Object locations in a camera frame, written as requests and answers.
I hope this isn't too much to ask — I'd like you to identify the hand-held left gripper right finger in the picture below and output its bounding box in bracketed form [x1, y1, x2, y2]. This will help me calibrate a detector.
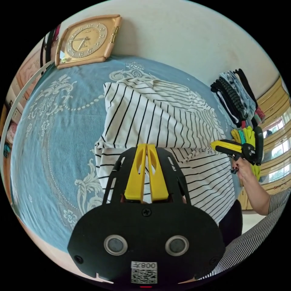
[146, 144, 169, 203]

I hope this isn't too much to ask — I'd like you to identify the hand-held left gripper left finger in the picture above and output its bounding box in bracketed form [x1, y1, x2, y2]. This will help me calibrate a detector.
[124, 143, 146, 201]

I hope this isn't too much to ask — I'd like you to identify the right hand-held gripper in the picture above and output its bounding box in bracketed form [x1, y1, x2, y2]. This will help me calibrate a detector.
[210, 140, 256, 164]

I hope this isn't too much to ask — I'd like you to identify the black and white striped long sleeve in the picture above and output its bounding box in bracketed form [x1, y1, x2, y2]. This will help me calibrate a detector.
[94, 77, 235, 226]

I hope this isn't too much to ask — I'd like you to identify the person's right forearm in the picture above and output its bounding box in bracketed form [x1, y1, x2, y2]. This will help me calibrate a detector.
[240, 174, 272, 216]

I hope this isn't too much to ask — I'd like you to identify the person's right hand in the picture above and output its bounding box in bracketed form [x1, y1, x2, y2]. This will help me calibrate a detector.
[231, 158, 254, 183]

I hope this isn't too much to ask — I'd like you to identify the pile of clothes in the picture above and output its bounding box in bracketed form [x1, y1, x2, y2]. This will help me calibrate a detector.
[210, 68, 267, 180]

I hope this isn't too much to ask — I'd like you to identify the person's body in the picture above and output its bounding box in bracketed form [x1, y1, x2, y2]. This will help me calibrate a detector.
[196, 188, 291, 281]

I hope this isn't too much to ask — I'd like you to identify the bed with blue patterned sheet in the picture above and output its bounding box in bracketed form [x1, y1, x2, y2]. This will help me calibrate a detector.
[10, 54, 243, 253]

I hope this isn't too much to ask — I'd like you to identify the window with yellow frame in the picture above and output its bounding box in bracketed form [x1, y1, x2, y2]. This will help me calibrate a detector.
[257, 77, 291, 192]

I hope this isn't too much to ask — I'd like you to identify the golden square wall clock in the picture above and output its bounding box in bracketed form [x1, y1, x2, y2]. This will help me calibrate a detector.
[55, 14, 121, 69]

